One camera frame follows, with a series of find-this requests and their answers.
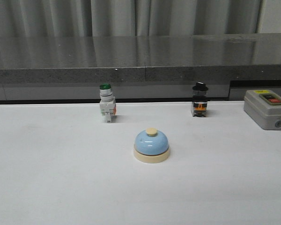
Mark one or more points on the black selector knob switch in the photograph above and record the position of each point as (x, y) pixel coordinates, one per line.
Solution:
(199, 100)

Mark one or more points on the green pushbutton switch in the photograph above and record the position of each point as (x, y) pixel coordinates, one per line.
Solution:
(107, 103)

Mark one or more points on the grey curtain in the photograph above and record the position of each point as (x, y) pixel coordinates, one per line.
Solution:
(100, 18)

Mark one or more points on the grey stone counter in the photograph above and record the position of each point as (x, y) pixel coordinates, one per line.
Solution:
(139, 69)

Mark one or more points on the grey on-off switch box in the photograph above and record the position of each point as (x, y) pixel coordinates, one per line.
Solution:
(264, 107)

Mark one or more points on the blue dome service bell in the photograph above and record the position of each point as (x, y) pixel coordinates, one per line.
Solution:
(151, 146)

